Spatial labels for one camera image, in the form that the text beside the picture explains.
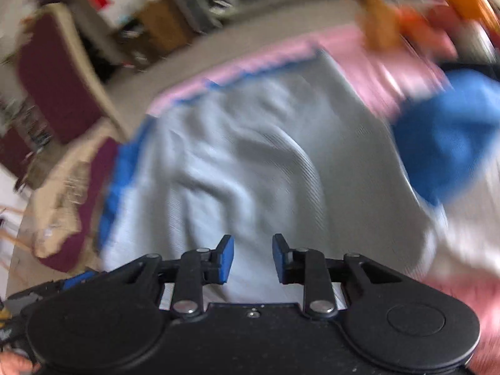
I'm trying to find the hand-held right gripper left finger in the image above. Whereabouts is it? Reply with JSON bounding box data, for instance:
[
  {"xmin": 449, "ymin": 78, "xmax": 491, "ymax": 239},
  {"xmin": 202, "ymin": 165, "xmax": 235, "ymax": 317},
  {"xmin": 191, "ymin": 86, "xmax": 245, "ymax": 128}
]
[{"xmin": 125, "ymin": 235, "xmax": 235, "ymax": 318}]

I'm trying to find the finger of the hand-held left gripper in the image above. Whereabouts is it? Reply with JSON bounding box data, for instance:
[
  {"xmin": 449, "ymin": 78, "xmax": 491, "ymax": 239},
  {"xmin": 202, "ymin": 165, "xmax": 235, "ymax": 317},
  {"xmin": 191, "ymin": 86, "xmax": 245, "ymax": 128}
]
[{"xmin": 62, "ymin": 270, "xmax": 100, "ymax": 289}]

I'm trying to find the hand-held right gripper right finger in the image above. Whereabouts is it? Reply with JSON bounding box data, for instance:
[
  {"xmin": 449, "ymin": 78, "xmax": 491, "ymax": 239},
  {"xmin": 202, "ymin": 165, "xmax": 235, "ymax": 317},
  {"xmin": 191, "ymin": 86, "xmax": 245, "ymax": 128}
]
[{"xmin": 272, "ymin": 233, "xmax": 407, "ymax": 318}]

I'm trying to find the grey sweater with blue sleeves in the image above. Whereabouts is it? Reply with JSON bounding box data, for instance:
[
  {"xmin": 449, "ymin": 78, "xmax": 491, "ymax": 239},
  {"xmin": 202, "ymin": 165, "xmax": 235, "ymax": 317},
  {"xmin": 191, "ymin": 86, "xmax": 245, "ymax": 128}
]
[{"xmin": 97, "ymin": 49, "xmax": 500, "ymax": 305}]

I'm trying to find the person's left hand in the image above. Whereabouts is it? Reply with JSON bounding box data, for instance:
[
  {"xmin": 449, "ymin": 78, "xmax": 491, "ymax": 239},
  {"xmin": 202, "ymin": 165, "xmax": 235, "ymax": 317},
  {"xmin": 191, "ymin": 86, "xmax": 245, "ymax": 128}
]
[{"xmin": 0, "ymin": 353, "xmax": 40, "ymax": 375}]

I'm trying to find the maroon banquet chair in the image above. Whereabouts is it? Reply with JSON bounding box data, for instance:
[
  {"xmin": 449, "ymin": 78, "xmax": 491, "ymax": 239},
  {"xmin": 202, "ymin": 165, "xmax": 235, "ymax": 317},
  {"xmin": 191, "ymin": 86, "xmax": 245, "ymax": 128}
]
[{"xmin": 16, "ymin": 3, "xmax": 131, "ymax": 273}]

